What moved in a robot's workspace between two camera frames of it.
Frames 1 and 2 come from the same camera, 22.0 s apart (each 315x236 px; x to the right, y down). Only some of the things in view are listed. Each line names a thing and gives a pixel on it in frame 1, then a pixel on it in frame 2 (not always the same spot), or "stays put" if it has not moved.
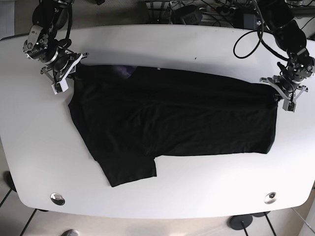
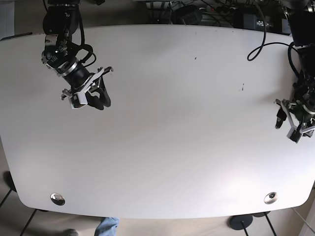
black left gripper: (58, 60) → (94, 101)
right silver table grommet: (270, 197) stays put
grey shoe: (71, 232) stays put
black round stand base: (240, 222) stays put
